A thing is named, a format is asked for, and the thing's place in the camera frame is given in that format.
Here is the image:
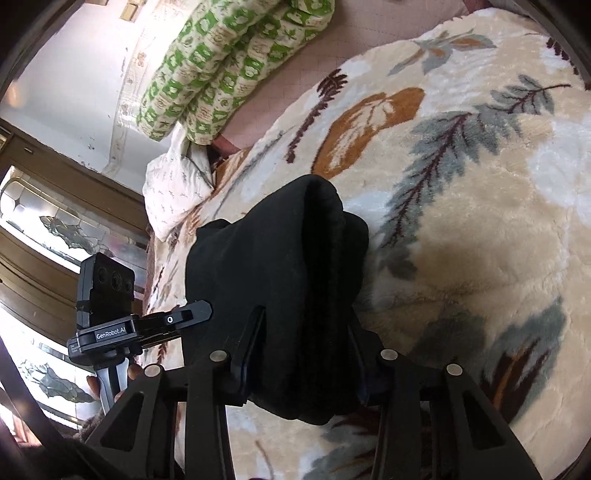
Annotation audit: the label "black pants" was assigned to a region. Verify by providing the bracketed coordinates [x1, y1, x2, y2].
[185, 175, 381, 425]

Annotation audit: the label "person's left hand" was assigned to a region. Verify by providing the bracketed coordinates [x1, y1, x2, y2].
[86, 364, 143, 400]

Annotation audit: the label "brown wooden glass-panel door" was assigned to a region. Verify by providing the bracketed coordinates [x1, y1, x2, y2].
[0, 117, 151, 444]

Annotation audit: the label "white leaf-print pillow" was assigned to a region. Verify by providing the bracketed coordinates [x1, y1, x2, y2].
[142, 123, 214, 241]

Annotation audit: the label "beige leaf-pattern plush blanket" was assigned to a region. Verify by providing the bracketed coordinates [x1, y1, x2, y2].
[144, 8, 590, 479]

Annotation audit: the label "green and cream quilt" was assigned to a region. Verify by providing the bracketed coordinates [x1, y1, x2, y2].
[136, 0, 335, 145]

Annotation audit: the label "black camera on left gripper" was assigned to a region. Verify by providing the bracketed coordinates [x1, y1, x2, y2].
[76, 253, 135, 329]

